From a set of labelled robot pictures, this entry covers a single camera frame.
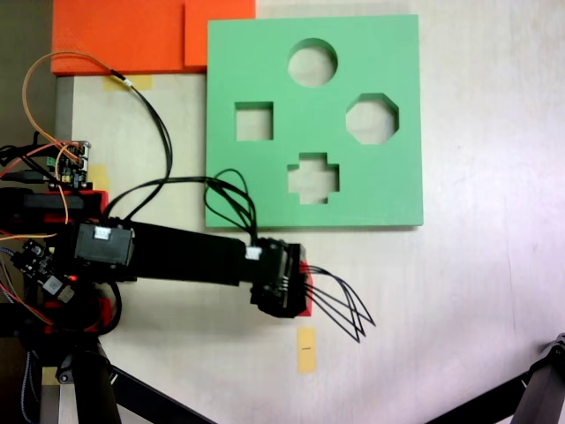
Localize green shape sorter board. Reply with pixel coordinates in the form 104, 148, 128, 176
204, 14, 425, 232

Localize red square block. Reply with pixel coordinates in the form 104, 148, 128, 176
298, 261, 316, 318

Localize black notched tripod leg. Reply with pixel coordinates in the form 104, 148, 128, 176
514, 331, 565, 424

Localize thin orange wire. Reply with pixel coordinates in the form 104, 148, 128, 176
21, 50, 117, 160

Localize wide yellow tape strip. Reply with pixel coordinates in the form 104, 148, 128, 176
103, 74, 154, 93

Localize thin black gripper wire loops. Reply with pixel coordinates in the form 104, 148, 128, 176
302, 263, 378, 345

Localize thin black arm wire loops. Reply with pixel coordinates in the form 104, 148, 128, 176
203, 169, 260, 248

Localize red printed base mount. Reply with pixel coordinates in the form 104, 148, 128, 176
42, 189, 111, 335

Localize black twin cable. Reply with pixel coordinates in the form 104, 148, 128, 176
105, 68, 220, 222

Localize grey braided cable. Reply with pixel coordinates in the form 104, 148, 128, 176
19, 348, 37, 423

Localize small black circuit board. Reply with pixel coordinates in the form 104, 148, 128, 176
11, 238, 77, 306

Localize long yellow tape marker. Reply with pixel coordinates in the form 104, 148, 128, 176
297, 327, 318, 375

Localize black circuit board with wires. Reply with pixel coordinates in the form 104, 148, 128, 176
43, 140, 93, 190

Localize large orange flat block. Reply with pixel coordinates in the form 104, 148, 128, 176
50, 0, 186, 75

